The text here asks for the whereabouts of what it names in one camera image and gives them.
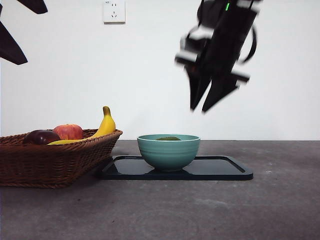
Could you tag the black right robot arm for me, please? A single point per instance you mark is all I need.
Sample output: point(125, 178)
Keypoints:
point(230, 37)

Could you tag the yellow banana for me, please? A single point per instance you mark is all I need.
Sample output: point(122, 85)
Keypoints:
point(107, 125)

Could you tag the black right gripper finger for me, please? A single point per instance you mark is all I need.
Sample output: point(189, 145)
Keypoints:
point(197, 87)
point(220, 92)

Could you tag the dark rectangular tray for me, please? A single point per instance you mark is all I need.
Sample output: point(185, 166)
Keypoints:
point(220, 170)

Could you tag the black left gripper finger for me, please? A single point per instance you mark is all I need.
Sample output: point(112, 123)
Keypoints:
point(12, 50)
point(37, 6)

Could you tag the white wall socket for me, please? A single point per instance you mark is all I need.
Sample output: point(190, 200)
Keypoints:
point(114, 12)

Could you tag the teal ceramic bowl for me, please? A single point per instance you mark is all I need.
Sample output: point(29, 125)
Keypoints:
point(168, 155)

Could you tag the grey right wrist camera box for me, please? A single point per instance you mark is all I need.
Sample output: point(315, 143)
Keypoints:
point(192, 45)

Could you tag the brown wicker basket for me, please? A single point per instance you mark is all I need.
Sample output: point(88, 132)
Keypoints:
point(37, 162)

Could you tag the dark red apple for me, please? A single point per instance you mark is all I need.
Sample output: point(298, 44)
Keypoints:
point(40, 137)

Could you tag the green avocado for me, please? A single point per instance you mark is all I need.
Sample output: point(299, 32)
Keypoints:
point(168, 139)

